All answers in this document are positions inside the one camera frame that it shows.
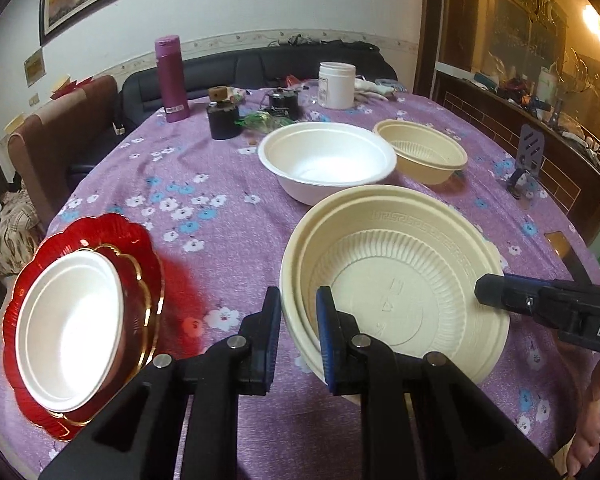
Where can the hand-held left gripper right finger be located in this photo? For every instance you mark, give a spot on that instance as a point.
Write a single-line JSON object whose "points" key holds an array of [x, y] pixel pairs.
{"points": [[327, 345]]}

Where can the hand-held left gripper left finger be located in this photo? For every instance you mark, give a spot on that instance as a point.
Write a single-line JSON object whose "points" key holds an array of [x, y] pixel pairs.
{"points": [[272, 345]]}

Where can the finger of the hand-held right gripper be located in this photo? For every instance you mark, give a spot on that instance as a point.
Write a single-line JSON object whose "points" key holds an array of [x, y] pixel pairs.
{"points": [[505, 292]]}

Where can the large cream ribbed bowl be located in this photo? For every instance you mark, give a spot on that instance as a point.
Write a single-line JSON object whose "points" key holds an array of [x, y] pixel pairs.
{"points": [[380, 300], [290, 300]]}

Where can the small red gold-rimmed plate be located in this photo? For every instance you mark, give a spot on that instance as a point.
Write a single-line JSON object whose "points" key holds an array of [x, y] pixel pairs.
{"points": [[130, 285]]}

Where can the large red plate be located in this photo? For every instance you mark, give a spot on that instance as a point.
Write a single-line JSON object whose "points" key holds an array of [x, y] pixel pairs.
{"points": [[140, 260]]}

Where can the small cream ribbed bowl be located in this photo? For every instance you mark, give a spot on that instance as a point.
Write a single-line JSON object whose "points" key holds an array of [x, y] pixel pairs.
{"points": [[425, 152]]}

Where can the large white bowl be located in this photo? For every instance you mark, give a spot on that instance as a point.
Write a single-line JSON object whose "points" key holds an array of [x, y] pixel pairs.
{"points": [[325, 155]]}

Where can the small white bowl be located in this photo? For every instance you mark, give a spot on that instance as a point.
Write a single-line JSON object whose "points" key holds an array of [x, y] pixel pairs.
{"points": [[70, 330]]}

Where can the person's right hand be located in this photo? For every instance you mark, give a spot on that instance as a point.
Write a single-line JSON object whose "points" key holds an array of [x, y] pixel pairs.
{"points": [[587, 435]]}

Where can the grey phone stand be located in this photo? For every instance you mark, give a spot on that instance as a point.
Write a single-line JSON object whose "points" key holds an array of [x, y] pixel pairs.
{"points": [[530, 147]]}

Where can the white kettle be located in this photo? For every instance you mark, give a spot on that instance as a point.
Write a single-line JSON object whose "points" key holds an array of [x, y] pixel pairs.
{"points": [[547, 85]]}

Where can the green plastic wrapper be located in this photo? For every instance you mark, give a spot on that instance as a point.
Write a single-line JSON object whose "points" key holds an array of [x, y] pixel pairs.
{"points": [[260, 121]]}

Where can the black cylinder with wooden knob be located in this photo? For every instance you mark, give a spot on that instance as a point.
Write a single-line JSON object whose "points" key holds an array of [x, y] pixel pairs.
{"points": [[223, 122]]}

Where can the small black jar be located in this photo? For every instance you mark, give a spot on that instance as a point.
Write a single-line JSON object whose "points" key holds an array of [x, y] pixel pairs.
{"points": [[282, 106]]}

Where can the white cloth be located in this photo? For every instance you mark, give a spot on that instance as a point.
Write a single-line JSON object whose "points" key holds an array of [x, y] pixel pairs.
{"points": [[375, 90]]}

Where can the white plastic jar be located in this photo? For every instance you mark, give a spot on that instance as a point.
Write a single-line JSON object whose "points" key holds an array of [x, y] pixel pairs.
{"points": [[336, 87]]}

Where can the red plastic bag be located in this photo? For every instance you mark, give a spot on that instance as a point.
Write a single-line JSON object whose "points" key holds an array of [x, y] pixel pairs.
{"points": [[291, 81]]}

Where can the small white box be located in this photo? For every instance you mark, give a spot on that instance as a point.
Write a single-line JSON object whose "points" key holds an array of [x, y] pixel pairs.
{"points": [[118, 127]]}

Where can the black leather sofa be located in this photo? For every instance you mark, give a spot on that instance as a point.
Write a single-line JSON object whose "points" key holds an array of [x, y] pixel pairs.
{"points": [[250, 67]]}

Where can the beige patterned blanket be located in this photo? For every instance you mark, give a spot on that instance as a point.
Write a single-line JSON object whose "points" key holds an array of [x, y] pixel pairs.
{"points": [[15, 230]]}

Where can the purple thermos bottle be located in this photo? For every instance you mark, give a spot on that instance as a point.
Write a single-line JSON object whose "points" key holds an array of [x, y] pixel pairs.
{"points": [[172, 80]]}

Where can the brown upholstered chair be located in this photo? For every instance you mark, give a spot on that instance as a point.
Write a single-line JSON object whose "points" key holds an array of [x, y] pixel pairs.
{"points": [[55, 150]]}

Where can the red cloth item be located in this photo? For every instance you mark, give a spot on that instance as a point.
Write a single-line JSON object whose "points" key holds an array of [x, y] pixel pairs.
{"points": [[70, 87]]}

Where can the wall socket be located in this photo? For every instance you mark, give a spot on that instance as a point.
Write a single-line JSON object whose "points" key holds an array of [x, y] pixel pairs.
{"points": [[34, 100]]}

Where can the small framed wall picture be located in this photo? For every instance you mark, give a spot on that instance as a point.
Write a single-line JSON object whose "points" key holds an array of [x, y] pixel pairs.
{"points": [[35, 67]]}

